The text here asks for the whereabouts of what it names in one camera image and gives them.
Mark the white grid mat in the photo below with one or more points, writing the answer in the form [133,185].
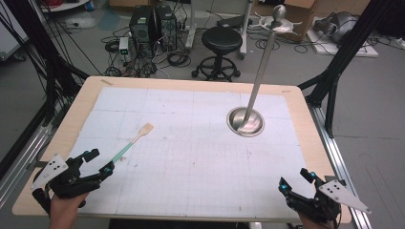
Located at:
[197,159]

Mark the black computer tower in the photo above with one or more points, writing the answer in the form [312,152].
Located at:
[141,27]
[166,27]

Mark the aluminium rail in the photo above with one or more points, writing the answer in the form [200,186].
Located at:
[337,159]
[22,156]

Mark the white stand leg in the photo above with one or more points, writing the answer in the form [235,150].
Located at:
[245,28]
[191,25]

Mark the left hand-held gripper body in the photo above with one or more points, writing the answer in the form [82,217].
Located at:
[68,184]

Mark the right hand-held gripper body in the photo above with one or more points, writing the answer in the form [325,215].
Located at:
[318,203]

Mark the cardboard box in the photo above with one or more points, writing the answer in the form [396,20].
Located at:
[297,12]

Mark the metal stand with round base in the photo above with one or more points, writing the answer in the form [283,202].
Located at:
[251,122]

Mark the black round stool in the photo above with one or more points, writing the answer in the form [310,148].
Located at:
[221,41]

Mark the black metal frame post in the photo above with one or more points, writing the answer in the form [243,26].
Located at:
[47,57]
[347,47]

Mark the person's left hand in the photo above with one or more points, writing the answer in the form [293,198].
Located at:
[65,211]

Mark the white flat board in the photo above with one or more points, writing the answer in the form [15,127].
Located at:
[350,50]

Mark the grey bag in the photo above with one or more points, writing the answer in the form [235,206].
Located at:
[337,25]

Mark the person's right hand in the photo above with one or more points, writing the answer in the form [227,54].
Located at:
[313,222]

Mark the small grey power supply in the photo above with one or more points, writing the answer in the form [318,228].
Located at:
[123,47]

